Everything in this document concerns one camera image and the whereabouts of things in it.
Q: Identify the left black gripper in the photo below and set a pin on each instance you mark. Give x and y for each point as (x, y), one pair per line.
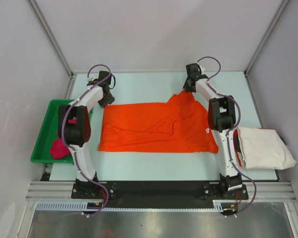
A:
(110, 100)

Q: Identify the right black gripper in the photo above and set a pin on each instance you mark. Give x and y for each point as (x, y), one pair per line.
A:
(186, 88)

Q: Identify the orange t shirt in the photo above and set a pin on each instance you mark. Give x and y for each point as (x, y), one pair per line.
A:
(179, 125)

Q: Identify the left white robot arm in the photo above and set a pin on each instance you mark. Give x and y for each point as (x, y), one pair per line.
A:
(74, 127)

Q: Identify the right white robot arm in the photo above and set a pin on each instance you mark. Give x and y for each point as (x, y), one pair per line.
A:
(221, 120)

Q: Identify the orange folded shirt in stack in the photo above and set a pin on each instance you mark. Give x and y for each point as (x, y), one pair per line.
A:
(237, 147)

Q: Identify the magenta t shirt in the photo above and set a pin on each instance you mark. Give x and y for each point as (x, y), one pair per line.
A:
(58, 150)

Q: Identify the green plastic bin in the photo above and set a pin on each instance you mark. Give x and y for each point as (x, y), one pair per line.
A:
(47, 135)

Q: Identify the white folded t shirt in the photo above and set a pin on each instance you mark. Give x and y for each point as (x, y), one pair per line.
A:
(264, 149)

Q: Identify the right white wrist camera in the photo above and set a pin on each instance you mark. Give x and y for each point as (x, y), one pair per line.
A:
(202, 68)

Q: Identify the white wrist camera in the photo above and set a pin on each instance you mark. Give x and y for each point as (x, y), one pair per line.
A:
(202, 68)
(92, 81)

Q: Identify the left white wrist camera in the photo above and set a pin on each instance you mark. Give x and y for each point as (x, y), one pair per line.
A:
(92, 81)

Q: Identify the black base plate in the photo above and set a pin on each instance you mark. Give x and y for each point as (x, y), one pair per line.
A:
(158, 194)

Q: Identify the aluminium rail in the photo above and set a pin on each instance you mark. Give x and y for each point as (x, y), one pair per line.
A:
(62, 190)

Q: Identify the white cable duct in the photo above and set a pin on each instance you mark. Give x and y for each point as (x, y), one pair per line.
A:
(85, 206)

